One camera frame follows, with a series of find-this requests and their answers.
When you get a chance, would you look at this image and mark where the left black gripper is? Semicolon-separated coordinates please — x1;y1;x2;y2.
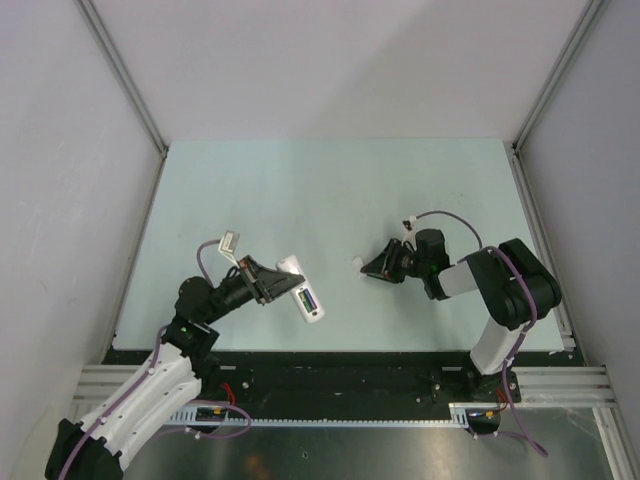
202;255;304;325

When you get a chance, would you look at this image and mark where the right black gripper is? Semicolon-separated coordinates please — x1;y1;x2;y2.
360;238;428;284

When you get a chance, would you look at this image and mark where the white battery compartment cover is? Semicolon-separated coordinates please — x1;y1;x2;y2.
352;257;366;279

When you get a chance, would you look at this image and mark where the green AAA battery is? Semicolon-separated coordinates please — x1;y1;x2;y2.
297;289;315;315

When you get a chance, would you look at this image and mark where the blue purple AAA battery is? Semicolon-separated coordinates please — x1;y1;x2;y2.
299;289;318;315

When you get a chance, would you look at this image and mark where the white remote control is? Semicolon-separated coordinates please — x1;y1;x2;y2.
276;255;325;324

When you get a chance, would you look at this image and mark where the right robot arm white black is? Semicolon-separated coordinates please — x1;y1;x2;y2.
359;229;562;401

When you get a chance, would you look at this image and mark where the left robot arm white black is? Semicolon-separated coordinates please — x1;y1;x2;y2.
44;255;306;479

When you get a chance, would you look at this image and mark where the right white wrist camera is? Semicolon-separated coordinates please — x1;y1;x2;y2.
402;215;418;247

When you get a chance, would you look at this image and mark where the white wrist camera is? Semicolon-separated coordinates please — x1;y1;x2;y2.
402;215;418;247
218;230;240;266

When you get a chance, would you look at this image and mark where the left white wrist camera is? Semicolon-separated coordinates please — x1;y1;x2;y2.
218;230;240;266

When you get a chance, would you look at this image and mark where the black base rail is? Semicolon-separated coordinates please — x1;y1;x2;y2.
99;349;531;421

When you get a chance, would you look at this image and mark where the grey slotted cable duct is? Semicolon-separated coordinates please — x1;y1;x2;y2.
169;402;521;429

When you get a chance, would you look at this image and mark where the right aluminium frame post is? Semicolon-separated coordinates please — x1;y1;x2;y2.
512;0;609;151

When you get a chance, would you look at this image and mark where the aluminium frame post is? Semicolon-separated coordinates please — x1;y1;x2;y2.
74;0;168;158
512;0;609;151

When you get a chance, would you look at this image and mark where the left aluminium frame post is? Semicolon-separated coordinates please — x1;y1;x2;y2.
74;0;168;158

